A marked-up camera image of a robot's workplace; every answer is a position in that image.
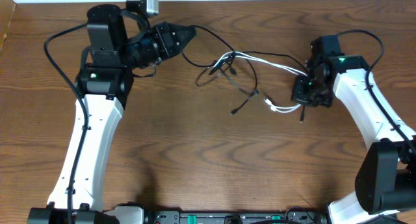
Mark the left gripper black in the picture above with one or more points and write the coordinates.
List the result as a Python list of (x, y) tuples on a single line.
[(164, 41)]

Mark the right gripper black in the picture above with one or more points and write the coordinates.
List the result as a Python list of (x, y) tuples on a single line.
[(298, 95)]

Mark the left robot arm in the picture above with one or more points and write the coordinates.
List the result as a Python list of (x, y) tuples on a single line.
[(121, 40)]

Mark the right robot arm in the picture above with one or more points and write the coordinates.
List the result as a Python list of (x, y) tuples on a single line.
[(385, 182)]

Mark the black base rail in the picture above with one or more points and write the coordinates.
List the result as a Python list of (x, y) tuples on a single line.
[(292, 215)]

